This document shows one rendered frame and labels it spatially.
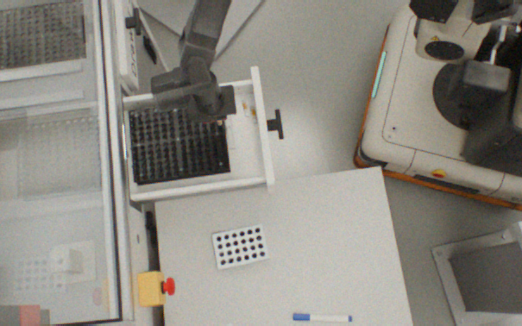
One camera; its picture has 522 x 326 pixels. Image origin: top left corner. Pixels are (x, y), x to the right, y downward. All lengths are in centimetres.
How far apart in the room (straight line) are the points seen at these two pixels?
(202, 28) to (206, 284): 65
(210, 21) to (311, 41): 142
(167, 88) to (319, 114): 126
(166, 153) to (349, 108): 111
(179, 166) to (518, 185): 121
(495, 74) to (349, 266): 64
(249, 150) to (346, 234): 31
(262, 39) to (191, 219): 117
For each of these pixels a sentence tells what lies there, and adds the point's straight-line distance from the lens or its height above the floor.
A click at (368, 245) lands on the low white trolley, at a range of 137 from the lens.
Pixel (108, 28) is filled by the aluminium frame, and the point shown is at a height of 99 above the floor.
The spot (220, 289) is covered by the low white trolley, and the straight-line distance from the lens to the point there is 136.
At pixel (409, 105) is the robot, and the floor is 28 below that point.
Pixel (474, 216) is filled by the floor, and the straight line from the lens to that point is 226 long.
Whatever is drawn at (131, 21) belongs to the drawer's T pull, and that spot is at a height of 91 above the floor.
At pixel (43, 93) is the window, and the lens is 91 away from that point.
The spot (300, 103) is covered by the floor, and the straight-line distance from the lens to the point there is 226.
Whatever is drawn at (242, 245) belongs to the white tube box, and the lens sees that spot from 132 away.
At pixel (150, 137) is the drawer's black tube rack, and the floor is 87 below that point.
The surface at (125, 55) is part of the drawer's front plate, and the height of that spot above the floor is 93.
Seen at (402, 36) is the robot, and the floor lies 28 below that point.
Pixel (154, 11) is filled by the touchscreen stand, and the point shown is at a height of 3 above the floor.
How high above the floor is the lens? 211
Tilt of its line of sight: 75 degrees down
